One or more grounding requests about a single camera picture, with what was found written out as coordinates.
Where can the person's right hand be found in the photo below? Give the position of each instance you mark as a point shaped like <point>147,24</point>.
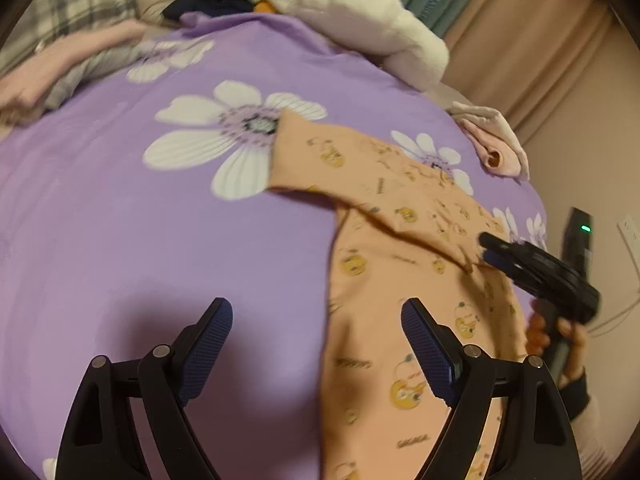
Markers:
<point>539,332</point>

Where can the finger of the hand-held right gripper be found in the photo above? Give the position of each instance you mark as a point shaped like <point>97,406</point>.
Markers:
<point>495,252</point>

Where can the person's right forearm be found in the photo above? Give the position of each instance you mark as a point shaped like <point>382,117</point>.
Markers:
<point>582,402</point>

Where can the pink folded garment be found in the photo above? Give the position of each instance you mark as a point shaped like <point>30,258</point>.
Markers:
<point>492,152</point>

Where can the white fluffy blanket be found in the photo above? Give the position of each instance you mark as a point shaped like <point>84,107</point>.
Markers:
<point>345,5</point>

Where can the navy cloth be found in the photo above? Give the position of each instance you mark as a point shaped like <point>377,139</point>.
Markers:
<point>210,2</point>

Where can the light pink cloth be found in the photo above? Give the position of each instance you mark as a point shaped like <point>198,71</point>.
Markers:
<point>55,57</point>

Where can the orange duck print pants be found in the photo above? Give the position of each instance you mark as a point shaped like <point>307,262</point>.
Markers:
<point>400,280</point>

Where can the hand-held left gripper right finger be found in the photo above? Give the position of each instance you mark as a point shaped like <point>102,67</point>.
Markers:
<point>430,352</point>

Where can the purple floral bed sheet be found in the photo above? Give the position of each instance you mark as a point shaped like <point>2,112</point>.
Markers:
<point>125,235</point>

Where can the white wall outlet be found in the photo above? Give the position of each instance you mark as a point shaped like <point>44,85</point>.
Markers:
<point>629,230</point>

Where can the cream folded garment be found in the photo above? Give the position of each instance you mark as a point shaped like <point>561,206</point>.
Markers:
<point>492,117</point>

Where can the beige curtain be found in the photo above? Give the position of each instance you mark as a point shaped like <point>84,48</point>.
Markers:
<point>545,60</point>

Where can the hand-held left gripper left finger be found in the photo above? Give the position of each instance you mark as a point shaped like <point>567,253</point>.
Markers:
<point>209,342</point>

